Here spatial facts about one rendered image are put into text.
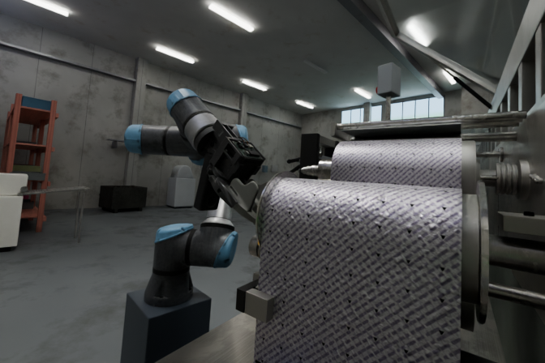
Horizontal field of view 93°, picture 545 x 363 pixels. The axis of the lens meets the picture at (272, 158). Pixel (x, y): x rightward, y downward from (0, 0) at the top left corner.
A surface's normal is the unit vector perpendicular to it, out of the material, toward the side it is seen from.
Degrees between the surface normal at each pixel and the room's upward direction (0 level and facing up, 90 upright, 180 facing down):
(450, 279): 90
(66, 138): 90
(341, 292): 90
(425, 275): 90
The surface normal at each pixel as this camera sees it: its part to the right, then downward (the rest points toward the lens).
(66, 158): 0.70, 0.00
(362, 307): -0.59, -0.09
